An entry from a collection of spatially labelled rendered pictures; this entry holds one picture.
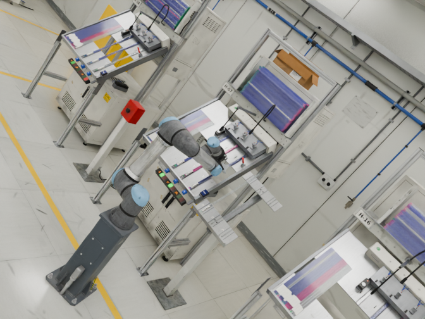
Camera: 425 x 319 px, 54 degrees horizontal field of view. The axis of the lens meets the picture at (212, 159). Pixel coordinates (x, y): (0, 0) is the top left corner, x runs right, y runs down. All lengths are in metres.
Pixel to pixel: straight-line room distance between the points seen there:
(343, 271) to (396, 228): 0.42
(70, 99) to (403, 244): 3.25
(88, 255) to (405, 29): 3.62
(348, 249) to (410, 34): 2.51
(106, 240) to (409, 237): 1.80
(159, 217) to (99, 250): 1.07
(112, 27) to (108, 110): 0.79
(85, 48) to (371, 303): 3.06
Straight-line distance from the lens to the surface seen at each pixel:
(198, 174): 2.97
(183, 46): 4.02
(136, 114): 3.49
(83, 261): 2.55
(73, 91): 4.40
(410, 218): 2.82
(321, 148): 4.56
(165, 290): 3.18
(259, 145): 3.09
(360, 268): 2.85
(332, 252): 2.82
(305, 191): 4.57
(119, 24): 4.22
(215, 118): 3.31
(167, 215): 3.38
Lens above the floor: 1.81
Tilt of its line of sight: 17 degrees down
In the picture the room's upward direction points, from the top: 39 degrees clockwise
